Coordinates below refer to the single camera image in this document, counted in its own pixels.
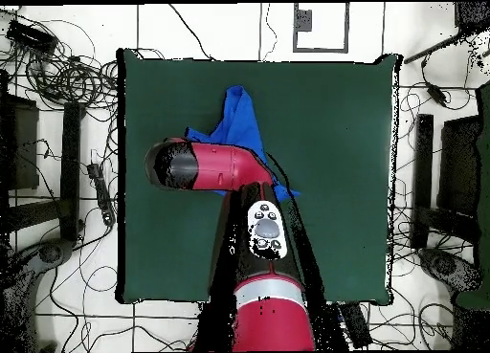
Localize black stand bar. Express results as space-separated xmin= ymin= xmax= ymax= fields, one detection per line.
xmin=58 ymin=101 xmax=82 ymax=243
xmin=411 ymin=113 xmax=434 ymax=250

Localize black power strip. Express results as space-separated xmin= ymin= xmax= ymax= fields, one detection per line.
xmin=86 ymin=163 xmax=117 ymax=227

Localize grey stand foot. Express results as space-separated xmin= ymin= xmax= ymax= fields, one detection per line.
xmin=7 ymin=237 xmax=76 ymax=352
xmin=416 ymin=247 xmax=479 ymax=295

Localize dark green table cloth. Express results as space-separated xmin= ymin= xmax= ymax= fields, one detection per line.
xmin=116 ymin=48 xmax=401 ymax=305
xmin=455 ymin=80 xmax=490 ymax=312

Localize tangled black cables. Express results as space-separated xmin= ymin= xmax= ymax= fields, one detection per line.
xmin=0 ymin=8 xmax=120 ymax=121

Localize black rod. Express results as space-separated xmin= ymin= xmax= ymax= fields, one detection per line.
xmin=403 ymin=31 xmax=472 ymax=65

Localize black rectangular device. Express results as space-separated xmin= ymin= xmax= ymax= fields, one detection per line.
xmin=338 ymin=302 xmax=373 ymax=349

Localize blue laundry item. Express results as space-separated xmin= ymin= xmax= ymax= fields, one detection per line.
xmin=185 ymin=85 xmax=301 ymax=202

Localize black power brick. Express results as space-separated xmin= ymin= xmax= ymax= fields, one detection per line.
xmin=5 ymin=19 xmax=58 ymax=55

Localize black cable adapter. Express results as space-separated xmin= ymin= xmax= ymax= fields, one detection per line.
xmin=426 ymin=82 xmax=449 ymax=107

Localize grey floor frame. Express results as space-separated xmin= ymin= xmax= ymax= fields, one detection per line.
xmin=293 ymin=2 xmax=350 ymax=54

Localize black box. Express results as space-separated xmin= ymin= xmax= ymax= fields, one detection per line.
xmin=0 ymin=94 xmax=40 ymax=191
xmin=437 ymin=115 xmax=481 ymax=216

